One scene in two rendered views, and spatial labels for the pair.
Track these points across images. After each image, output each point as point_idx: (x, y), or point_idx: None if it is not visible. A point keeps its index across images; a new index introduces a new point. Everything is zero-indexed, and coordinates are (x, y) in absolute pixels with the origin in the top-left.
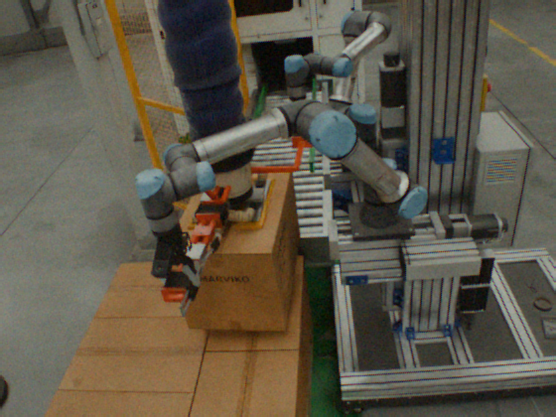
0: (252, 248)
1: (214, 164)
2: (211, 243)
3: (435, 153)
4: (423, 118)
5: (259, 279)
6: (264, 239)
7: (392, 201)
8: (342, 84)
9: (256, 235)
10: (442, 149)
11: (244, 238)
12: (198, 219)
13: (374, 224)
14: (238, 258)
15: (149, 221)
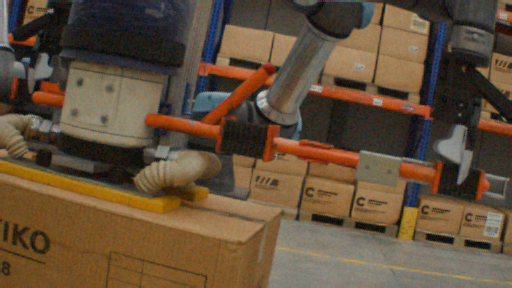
0: (265, 210)
1: (182, 53)
2: (361, 149)
3: (185, 104)
4: (190, 52)
5: (266, 275)
6: (242, 203)
7: (297, 119)
8: (4, 27)
9: (226, 202)
10: (187, 99)
11: (230, 206)
12: (271, 139)
13: (231, 184)
14: (271, 230)
15: (491, 39)
